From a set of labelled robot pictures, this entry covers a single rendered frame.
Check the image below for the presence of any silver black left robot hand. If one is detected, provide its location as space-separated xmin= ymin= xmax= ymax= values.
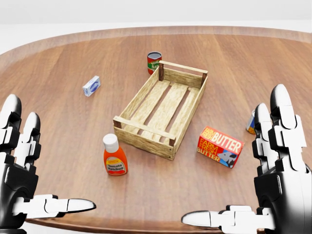
xmin=0 ymin=94 xmax=97 ymax=234

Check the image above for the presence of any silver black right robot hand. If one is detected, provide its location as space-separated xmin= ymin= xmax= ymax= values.
xmin=181 ymin=84 xmax=312 ymax=234

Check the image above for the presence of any red butter box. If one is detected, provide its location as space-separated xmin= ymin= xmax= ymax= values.
xmin=196 ymin=126 xmax=245 ymax=169

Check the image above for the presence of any wooden slat tray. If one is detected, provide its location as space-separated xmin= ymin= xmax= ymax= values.
xmin=113 ymin=60 xmax=209 ymax=161

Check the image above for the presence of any blue yellow tin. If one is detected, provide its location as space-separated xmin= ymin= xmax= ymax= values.
xmin=245 ymin=109 xmax=256 ymax=135

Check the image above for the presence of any orange ketchup bottle white cap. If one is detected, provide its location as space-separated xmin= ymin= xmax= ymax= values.
xmin=102 ymin=133 xmax=129 ymax=176

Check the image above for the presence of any small white blue box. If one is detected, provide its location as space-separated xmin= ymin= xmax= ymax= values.
xmin=82 ymin=75 xmax=101 ymax=98

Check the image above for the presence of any red green tomato sauce tin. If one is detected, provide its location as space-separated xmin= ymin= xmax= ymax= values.
xmin=147 ymin=51 xmax=163 ymax=75

